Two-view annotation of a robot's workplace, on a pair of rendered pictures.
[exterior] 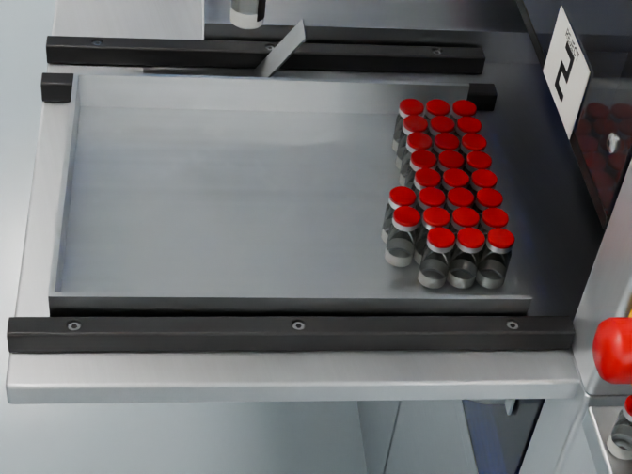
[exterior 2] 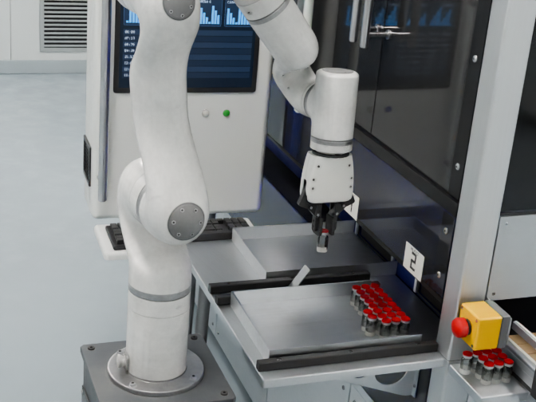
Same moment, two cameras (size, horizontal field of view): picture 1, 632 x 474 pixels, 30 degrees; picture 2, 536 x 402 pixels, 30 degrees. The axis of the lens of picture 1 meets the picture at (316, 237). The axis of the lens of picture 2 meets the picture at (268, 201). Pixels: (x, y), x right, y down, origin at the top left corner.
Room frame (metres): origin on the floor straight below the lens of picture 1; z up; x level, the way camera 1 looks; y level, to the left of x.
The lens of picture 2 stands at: (-1.16, 0.55, 1.92)
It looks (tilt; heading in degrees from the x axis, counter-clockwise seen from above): 22 degrees down; 349
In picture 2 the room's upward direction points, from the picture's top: 5 degrees clockwise
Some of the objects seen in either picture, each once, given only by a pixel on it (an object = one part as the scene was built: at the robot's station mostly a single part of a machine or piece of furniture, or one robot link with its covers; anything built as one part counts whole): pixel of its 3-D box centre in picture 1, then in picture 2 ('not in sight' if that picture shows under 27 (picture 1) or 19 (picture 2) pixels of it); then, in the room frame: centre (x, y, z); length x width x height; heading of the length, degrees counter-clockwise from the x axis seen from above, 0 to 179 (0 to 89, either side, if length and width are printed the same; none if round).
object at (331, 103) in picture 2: not in sight; (333, 102); (0.68, 0.07, 1.39); 0.09 x 0.08 x 0.13; 23
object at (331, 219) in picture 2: not in sight; (336, 217); (0.67, 0.04, 1.15); 0.03 x 0.03 x 0.07; 11
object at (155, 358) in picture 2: not in sight; (157, 329); (0.56, 0.40, 0.95); 0.19 x 0.19 x 0.18
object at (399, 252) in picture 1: (402, 236); (371, 325); (0.66, -0.07, 0.90); 0.02 x 0.02 x 0.05
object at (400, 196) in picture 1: (398, 216); (366, 320); (0.68, -0.06, 0.90); 0.02 x 0.02 x 0.05
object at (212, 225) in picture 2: not in sight; (182, 231); (1.35, 0.28, 0.82); 0.40 x 0.14 x 0.02; 98
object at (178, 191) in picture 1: (282, 193); (323, 319); (0.70, 0.03, 0.90); 0.34 x 0.26 x 0.04; 100
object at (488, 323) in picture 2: not in sight; (482, 325); (0.49, -0.24, 0.99); 0.08 x 0.07 x 0.07; 100
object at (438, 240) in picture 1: (421, 188); (369, 312); (0.72, -0.08, 0.90); 0.18 x 0.02 x 0.05; 10
